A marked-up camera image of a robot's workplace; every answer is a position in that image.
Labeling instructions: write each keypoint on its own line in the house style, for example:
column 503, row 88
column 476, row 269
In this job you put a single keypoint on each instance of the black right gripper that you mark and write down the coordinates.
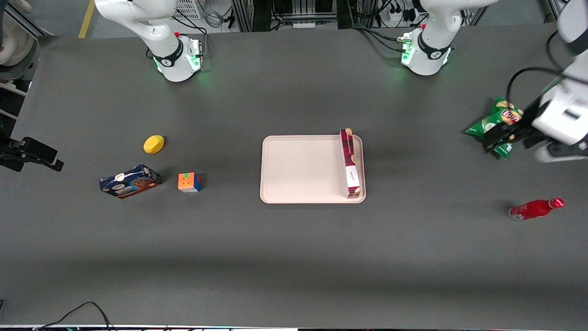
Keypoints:
column 13, row 155

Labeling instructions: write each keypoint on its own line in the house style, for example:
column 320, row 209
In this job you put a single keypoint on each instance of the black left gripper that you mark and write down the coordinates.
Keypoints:
column 529, row 114

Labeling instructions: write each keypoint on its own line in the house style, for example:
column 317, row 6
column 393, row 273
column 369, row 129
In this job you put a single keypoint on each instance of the red tartan cookie box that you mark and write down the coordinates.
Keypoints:
column 351, row 174

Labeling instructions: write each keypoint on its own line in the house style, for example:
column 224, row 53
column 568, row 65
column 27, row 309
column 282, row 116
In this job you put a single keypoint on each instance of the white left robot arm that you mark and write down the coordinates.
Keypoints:
column 429, row 55

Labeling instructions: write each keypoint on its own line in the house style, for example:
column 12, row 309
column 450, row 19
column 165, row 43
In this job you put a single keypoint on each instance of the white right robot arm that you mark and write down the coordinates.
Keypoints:
column 173, row 64

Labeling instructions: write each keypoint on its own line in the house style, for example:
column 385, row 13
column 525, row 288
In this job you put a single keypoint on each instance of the blue cookie box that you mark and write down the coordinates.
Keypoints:
column 131, row 181

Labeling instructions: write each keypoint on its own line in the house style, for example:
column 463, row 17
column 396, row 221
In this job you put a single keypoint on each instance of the beige plastic tray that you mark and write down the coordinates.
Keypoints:
column 303, row 170

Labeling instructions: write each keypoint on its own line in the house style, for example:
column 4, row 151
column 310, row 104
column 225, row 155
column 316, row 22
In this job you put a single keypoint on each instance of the green chips bag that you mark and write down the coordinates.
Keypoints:
column 494, row 120

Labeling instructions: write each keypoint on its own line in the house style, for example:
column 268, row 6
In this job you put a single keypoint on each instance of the red soda bottle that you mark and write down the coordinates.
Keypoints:
column 533, row 209

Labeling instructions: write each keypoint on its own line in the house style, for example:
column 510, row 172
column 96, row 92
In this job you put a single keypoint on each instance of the yellow lemon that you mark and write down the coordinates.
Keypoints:
column 154, row 144

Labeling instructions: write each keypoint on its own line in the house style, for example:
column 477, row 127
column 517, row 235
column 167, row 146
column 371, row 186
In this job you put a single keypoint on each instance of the cream rounded seat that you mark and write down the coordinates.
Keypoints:
column 16, row 48

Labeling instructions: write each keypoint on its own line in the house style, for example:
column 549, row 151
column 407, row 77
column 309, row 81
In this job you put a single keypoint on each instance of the colourful puzzle cube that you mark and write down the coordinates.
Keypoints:
column 188, row 182

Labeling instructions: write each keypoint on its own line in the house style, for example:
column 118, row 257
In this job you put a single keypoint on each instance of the yellow floor tape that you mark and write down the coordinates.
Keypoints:
column 86, row 18

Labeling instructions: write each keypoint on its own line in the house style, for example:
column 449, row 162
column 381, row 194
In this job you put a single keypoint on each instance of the white power strip with plugs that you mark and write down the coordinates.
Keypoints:
column 396, row 14

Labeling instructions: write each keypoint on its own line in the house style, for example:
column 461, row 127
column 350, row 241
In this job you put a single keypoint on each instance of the white perforated basket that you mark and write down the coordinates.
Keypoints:
column 188, row 8

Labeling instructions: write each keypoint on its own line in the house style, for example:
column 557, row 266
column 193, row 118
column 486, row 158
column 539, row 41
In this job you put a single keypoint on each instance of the small white power strip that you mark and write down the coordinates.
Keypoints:
column 304, row 25

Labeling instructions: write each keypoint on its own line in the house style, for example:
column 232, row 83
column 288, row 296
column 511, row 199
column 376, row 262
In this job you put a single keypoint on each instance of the aluminium equipment rack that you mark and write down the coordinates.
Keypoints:
column 257, row 14

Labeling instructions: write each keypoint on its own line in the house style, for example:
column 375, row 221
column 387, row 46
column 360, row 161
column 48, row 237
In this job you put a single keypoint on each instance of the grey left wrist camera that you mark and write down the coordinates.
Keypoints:
column 558, row 154

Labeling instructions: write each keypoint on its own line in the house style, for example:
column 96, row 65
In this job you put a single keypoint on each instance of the aluminium frame profile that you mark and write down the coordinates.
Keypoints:
column 553, row 9

